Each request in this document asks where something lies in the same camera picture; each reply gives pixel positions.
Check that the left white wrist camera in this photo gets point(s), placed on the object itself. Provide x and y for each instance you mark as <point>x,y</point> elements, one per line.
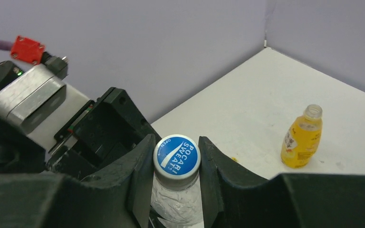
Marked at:
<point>39,103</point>

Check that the blue white cap tall bottle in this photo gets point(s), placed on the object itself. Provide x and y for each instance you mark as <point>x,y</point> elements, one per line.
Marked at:
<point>176,160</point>

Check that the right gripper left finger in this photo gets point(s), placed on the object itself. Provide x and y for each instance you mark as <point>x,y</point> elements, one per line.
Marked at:
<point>117,196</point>

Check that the yellow juice bottle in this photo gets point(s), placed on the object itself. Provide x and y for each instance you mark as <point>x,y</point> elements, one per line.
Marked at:
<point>302,138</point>

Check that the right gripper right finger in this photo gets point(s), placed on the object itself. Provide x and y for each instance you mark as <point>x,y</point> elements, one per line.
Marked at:
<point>234,197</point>

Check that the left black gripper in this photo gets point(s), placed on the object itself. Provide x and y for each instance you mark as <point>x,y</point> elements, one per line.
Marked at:
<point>99,133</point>

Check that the tall clear bottle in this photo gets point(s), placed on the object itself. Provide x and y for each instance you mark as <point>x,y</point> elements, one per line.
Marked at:
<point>176,192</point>

